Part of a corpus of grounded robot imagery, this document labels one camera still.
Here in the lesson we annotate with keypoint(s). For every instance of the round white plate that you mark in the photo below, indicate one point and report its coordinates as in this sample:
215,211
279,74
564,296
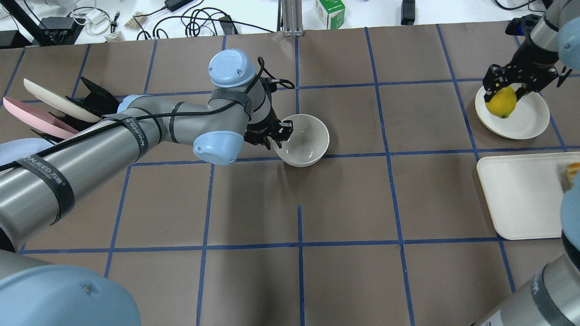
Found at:
530,118

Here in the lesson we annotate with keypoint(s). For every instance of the black device on desk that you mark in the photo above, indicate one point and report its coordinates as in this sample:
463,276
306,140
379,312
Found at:
408,12

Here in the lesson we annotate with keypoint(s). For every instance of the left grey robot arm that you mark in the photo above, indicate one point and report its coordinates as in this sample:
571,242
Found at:
39,189

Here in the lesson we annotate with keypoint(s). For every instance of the black dish rack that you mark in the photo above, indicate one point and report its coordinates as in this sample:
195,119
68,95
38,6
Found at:
98,101

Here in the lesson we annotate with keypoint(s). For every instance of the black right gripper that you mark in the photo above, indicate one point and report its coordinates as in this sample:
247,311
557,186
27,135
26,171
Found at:
531,61

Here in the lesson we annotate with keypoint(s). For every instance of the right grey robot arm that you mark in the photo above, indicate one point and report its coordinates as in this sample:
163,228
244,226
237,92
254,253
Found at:
412,88

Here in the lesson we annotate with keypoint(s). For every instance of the yellow lemon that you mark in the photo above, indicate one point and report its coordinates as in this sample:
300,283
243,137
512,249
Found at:
503,103

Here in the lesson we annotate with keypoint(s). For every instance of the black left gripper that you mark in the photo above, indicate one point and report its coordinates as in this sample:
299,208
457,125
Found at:
263,125

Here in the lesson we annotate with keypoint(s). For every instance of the pink plate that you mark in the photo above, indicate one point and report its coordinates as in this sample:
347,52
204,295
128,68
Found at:
38,119

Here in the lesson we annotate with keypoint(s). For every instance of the black power adapter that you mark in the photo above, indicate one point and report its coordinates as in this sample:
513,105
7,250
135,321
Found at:
174,5

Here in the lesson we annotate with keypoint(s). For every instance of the cream plate in rack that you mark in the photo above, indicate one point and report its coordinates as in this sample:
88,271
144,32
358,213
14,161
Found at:
58,102

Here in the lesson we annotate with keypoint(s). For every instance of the aluminium frame post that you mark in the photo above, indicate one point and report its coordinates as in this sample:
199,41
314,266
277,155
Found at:
290,18

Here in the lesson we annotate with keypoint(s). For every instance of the light blue plate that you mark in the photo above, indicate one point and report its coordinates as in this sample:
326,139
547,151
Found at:
22,148

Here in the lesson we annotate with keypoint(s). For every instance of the white ceramic bowl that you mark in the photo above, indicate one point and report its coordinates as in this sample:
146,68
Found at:
307,143

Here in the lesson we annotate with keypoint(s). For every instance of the white rectangular tray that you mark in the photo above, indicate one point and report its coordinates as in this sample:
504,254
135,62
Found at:
524,193

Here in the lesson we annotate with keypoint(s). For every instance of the green white box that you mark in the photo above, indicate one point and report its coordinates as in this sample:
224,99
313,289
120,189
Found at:
331,13

